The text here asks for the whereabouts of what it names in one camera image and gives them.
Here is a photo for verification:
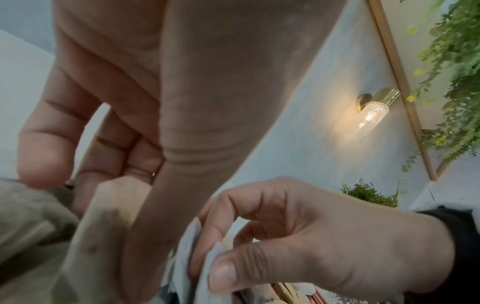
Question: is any small green plant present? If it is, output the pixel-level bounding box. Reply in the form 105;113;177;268
340;178;400;209

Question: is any person's right hand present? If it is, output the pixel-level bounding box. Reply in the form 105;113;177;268
188;177;457;297

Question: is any pile of tea bags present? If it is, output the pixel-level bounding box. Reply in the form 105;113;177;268
0;177;82;265

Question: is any person's left hand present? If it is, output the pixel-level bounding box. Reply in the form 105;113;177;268
16;0;351;302

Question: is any pile of brown sugar packets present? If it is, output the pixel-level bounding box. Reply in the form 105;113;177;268
239;281;301;304

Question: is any white tea bag green tag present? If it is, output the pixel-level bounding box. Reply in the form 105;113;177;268
160;218;245;304
50;175;155;304

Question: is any brass glass wall lamp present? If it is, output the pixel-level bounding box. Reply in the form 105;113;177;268
350;87;402;142

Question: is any wooden wall frame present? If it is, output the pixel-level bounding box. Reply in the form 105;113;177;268
365;0;440;182

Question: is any green hanging plant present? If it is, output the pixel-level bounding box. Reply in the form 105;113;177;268
399;0;480;173

